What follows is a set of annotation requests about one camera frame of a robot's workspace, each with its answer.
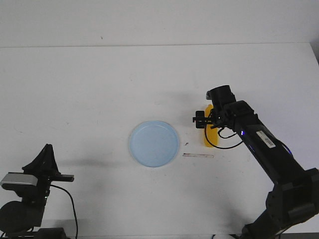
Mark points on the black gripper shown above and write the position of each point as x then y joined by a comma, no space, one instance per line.
41,165
220,117

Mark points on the yellow corn cob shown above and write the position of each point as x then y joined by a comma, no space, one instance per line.
210,135

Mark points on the light blue round plate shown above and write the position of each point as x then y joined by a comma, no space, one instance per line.
154,143

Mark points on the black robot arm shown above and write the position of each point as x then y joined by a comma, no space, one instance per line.
23,219
294,198

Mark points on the horizontal tape strip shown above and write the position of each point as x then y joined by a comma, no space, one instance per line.
197,155

